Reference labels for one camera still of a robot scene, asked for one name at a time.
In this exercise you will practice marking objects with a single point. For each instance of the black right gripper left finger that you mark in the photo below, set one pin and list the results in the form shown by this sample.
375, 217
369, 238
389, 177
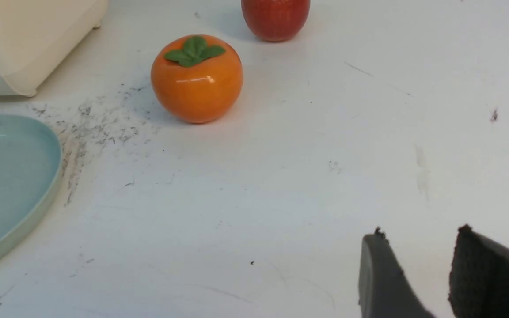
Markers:
384, 291

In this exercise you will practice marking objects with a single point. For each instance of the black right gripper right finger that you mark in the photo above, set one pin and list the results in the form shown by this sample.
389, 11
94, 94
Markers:
479, 276

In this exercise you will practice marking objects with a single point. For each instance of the orange persimmon with green leaf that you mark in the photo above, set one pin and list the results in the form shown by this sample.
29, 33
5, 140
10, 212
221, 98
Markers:
197, 78

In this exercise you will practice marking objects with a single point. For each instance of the red apple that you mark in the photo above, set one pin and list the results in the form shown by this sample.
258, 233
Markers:
275, 20

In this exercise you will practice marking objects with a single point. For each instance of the light blue round plate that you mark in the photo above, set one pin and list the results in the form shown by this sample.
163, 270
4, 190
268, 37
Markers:
31, 159

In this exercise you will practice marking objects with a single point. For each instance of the cream white toaster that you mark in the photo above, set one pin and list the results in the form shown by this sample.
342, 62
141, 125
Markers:
37, 35

